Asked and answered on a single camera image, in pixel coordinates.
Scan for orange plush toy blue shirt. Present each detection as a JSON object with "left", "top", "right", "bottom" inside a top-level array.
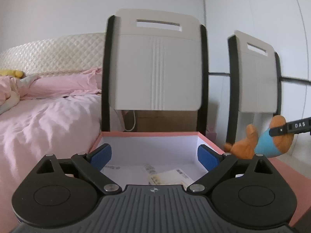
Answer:
[{"left": 224, "top": 115, "right": 294, "bottom": 159}]

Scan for paper cards in box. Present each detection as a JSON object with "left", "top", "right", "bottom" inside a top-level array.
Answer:
[{"left": 140, "top": 163, "right": 194, "bottom": 189}]

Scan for bed with pink sheet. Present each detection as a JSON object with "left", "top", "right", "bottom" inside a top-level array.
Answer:
[{"left": 1, "top": 95, "right": 101, "bottom": 232}]

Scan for pink shoe box base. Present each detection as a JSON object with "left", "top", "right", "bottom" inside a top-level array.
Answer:
[{"left": 92, "top": 131, "right": 223, "bottom": 188}]

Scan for wooden drawer nightstand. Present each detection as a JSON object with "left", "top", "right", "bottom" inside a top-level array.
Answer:
[{"left": 121, "top": 110, "right": 197, "bottom": 132}]

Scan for right white black chair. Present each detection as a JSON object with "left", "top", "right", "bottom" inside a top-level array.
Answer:
[{"left": 226, "top": 30, "right": 281, "bottom": 144}]

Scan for white black chair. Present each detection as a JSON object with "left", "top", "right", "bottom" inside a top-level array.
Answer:
[
  {"left": 101, "top": 9, "right": 209, "bottom": 134},
  {"left": 226, "top": 30, "right": 281, "bottom": 144}
]

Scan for pink crumpled duvet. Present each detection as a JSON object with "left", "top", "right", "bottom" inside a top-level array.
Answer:
[{"left": 1, "top": 68, "right": 103, "bottom": 114}]

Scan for white quilted headboard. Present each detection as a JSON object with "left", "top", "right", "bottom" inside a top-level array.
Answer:
[{"left": 1, "top": 33, "right": 105, "bottom": 77}]

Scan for yellow plush toy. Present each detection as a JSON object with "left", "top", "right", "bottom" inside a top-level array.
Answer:
[{"left": 0, "top": 70, "right": 24, "bottom": 78}]

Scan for left white black chair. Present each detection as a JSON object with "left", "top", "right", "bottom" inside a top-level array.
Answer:
[{"left": 101, "top": 9, "right": 209, "bottom": 134}]

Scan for white charging cable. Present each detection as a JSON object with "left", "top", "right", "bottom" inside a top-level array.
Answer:
[{"left": 123, "top": 110, "right": 136, "bottom": 132}]

